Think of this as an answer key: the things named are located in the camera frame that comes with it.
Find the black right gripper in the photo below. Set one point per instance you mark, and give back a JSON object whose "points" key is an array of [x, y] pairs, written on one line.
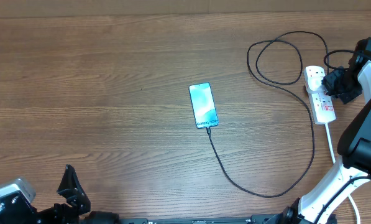
{"points": [[327, 83]]}

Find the blue Galaxy smartphone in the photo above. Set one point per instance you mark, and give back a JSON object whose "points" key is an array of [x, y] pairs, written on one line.
{"points": [[203, 106]]}

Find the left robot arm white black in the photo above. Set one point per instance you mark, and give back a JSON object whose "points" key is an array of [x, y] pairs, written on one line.
{"points": [[16, 199]]}

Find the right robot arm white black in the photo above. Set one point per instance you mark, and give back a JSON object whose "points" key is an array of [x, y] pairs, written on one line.
{"points": [[352, 168]]}

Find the white charger plug adapter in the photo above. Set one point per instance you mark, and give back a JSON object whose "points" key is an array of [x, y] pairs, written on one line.
{"points": [[314, 85]]}

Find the white power strip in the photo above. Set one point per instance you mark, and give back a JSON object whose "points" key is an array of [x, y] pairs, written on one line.
{"points": [[321, 104]]}

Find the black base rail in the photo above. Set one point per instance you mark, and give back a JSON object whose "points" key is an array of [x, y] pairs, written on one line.
{"points": [[254, 219]]}

